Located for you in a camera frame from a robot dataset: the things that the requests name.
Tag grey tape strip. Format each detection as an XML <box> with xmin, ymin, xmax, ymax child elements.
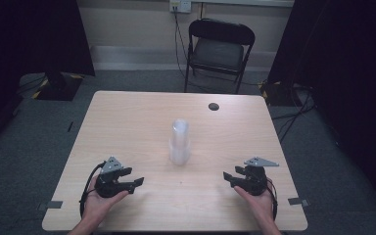
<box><xmin>37</xmin><ymin>200</ymin><xmax>64</xmax><ymax>212</ymax></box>
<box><xmin>287</xmin><ymin>197</ymin><xmax>310</xmax><ymax>208</ymax></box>

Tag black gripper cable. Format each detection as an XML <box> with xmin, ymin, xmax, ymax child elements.
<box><xmin>78</xmin><ymin>161</ymin><xmax>108</xmax><ymax>220</ymax></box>
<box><xmin>265</xmin><ymin>177</ymin><xmax>279</xmax><ymax>221</ymax></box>

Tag person's left hand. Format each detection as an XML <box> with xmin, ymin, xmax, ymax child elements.
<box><xmin>82</xmin><ymin>175</ymin><xmax>130</xmax><ymax>227</ymax></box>

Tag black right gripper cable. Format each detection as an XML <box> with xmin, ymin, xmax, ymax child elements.
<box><xmin>265</xmin><ymin>177</ymin><xmax>279</xmax><ymax>221</ymax></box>

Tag person's right hand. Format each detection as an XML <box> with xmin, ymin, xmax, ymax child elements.
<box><xmin>233</xmin><ymin>185</ymin><xmax>276</xmax><ymax>227</ymax></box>

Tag black folding chair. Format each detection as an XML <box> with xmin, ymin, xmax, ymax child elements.
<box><xmin>183</xmin><ymin>18</ymin><xmax>257</xmax><ymax>95</ymax></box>

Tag black stand base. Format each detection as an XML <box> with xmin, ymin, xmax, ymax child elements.
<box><xmin>259</xmin><ymin>79</ymin><xmax>296</xmax><ymax>108</ymax></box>
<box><xmin>31</xmin><ymin>70</ymin><xmax>85</xmax><ymax>102</ymax></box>

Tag white wall socket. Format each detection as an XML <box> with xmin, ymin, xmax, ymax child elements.
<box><xmin>169</xmin><ymin>0</ymin><xmax>193</xmax><ymax>15</ymax></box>

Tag dark curtain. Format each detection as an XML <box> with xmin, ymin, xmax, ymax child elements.
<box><xmin>266</xmin><ymin>0</ymin><xmax>376</xmax><ymax>216</ymax></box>
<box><xmin>0</xmin><ymin>0</ymin><xmax>96</xmax><ymax>155</ymax></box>

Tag black floor cables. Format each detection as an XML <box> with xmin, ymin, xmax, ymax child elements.
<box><xmin>269</xmin><ymin>82</ymin><xmax>318</xmax><ymax>145</ymax></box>

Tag stack of clear plastic cups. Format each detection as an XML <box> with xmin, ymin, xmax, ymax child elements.
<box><xmin>168</xmin><ymin>117</ymin><xmax>192</xmax><ymax>166</ymax></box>

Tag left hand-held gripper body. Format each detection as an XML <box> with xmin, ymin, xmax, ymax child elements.
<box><xmin>94</xmin><ymin>156</ymin><xmax>133</xmax><ymax>199</ymax></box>

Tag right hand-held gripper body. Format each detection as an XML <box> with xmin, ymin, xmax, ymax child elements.
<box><xmin>237</xmin><ymin>156</ymin><xmax>280</xmax><ymax>197</ymax></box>

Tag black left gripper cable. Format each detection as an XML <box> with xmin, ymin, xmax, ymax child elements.
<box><xmin>78</xmin><ymin>161</ymin><xmax>108</xmax><ymax>220</ymax></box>

